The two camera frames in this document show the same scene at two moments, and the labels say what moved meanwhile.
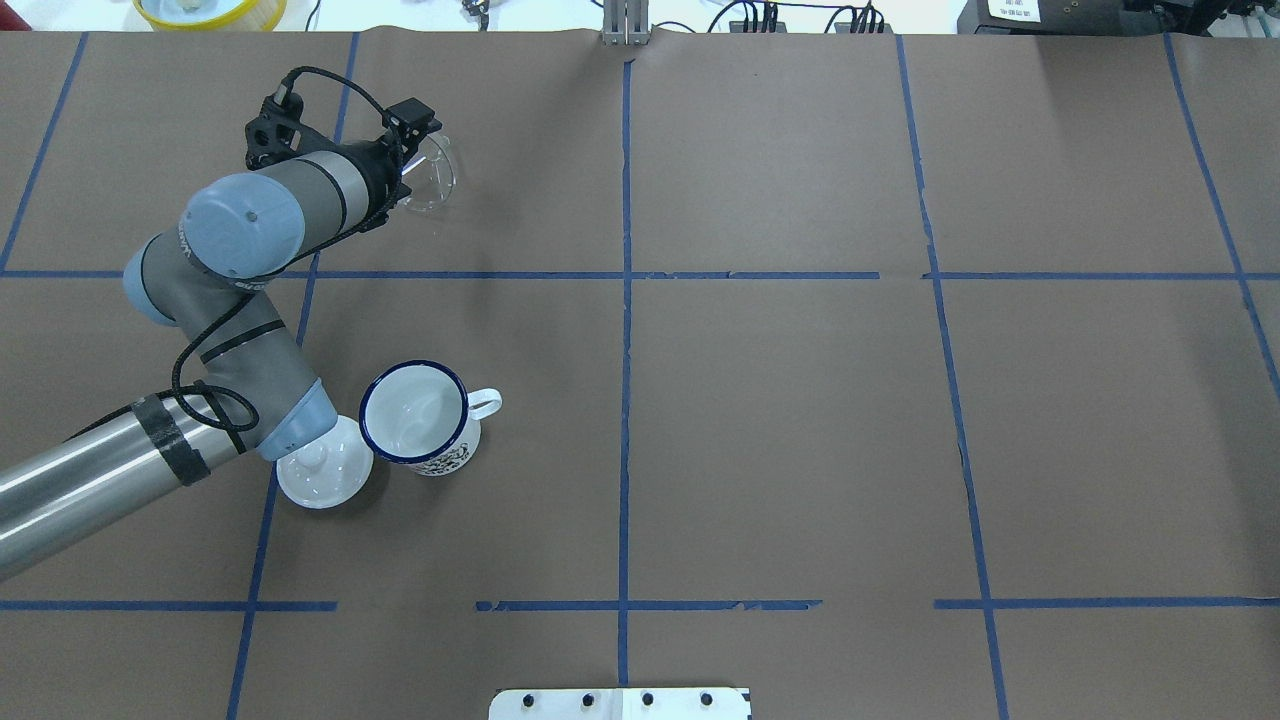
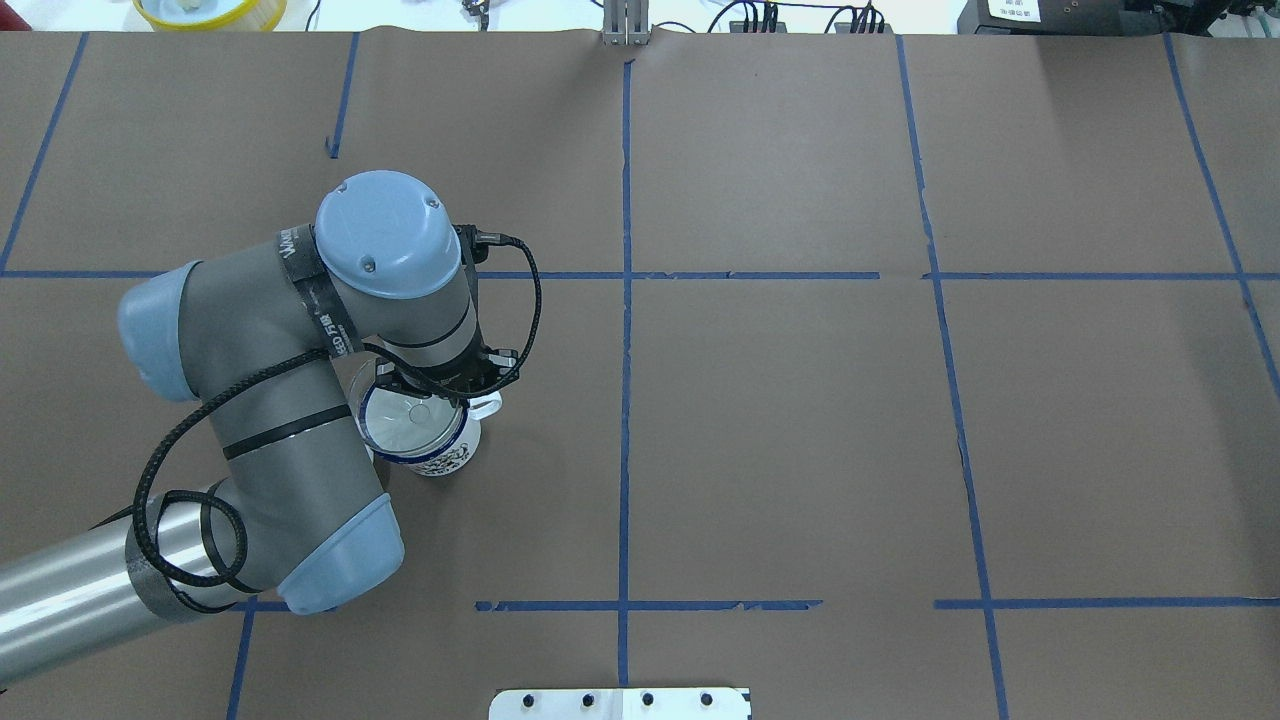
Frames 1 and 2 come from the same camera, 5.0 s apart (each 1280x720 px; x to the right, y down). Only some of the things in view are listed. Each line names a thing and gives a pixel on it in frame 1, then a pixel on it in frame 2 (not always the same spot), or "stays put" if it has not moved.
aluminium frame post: [626, 22] stays put
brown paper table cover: [889, 375] stays put
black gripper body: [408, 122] -> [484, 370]
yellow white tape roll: [212, 15] stays put
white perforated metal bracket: [621, 704] stays put
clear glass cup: [433, 178] -> [401, 423]
